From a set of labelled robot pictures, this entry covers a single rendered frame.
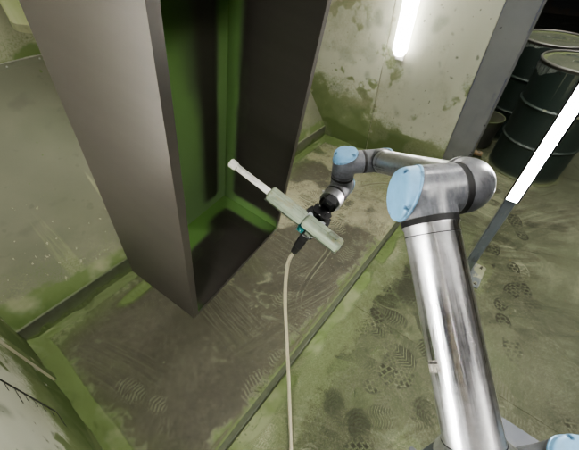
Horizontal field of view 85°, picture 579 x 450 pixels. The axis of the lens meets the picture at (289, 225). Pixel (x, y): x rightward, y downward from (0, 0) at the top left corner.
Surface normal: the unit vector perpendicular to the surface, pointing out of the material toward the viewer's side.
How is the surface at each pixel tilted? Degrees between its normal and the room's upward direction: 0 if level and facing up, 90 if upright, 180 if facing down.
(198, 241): 12
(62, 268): 57
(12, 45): 90
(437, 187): 36
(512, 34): 90
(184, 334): 0
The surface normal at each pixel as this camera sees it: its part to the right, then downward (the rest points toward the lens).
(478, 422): -0.18, -0.14
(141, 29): -0.54, 0.59
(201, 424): 0.00, -0.71
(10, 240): 0.66, -0.02
